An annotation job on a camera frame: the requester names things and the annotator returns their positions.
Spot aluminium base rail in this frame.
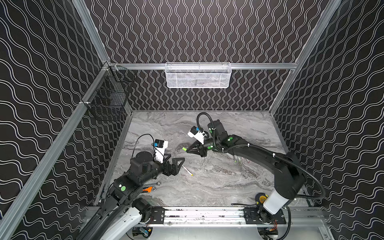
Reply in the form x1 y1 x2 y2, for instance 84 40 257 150
138 206 327 228

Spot black wire mesh basket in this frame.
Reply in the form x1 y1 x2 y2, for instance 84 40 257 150
85 65 137 122

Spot white wire mesh basket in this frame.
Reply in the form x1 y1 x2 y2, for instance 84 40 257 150
165 62 232 89

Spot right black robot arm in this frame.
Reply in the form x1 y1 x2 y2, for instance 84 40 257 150
185 112 326 224

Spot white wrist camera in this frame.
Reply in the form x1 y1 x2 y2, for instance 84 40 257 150
187 126 207 145
153 139 169 164

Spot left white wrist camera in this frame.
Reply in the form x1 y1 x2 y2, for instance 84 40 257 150
153 139 169 164

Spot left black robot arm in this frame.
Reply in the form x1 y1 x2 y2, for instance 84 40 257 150
76 152 186 240

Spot yellow black tape measure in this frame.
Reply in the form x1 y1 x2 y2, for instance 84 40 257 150
255 193 268 206

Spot silver wrench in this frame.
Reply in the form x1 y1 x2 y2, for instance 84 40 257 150
147 181 162 186

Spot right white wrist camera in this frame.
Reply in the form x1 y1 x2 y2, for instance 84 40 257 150
187 126 207 145

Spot orange handled pliers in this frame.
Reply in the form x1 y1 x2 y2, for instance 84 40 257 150
142 186 156 193

